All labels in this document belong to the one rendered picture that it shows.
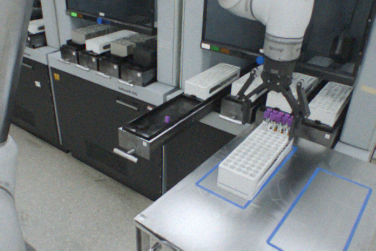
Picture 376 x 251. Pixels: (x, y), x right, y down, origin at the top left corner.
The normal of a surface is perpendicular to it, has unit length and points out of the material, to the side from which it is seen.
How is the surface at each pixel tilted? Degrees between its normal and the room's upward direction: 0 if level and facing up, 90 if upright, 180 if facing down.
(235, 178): 90
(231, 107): 90
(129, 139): 90
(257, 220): 0
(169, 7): 90
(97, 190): 0
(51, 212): 0
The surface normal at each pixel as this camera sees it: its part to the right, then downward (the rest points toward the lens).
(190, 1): -0.57, 0.37
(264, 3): -0.92, 0.14
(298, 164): 0.04, -0.88
